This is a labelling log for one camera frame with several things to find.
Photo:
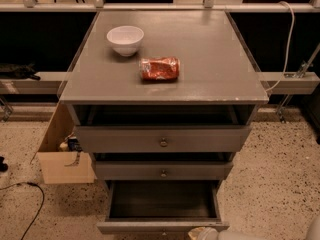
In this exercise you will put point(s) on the grey drawer cabinet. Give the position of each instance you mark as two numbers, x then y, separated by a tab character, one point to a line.
217	84

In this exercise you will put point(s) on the grey top drawer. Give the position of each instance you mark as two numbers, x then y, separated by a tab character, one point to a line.
156	139

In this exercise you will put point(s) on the grey drawer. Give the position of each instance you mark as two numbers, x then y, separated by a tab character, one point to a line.
156	139
161	207
162	170

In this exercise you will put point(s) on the grey bottom drawer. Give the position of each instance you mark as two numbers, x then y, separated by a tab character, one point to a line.
161	207

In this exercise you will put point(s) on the items inside wooden box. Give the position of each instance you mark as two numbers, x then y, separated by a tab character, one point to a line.
71	144

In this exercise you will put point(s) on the metal bracket right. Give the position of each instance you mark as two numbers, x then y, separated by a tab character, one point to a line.
300	73

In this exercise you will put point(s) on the metal frame rail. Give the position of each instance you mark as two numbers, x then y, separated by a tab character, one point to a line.
92	6

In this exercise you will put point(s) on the black object floor left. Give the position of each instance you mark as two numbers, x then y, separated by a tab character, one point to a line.
3	165

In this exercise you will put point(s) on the grey middle drawer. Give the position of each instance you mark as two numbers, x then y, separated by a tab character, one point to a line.
162	170

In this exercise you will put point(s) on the foam-covered gripper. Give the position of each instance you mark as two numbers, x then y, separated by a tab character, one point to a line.
213	234

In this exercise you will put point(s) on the wooden box on floor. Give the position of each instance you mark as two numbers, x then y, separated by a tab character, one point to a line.
59	164

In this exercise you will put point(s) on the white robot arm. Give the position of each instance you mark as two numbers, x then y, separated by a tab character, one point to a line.
209	233

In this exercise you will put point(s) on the white ceramic bowl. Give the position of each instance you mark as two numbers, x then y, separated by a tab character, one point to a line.
125	40

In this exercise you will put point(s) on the black object on rail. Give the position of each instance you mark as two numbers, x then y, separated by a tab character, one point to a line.
17	71

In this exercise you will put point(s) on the crushed orange soda can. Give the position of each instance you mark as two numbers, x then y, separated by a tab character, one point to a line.
159	69

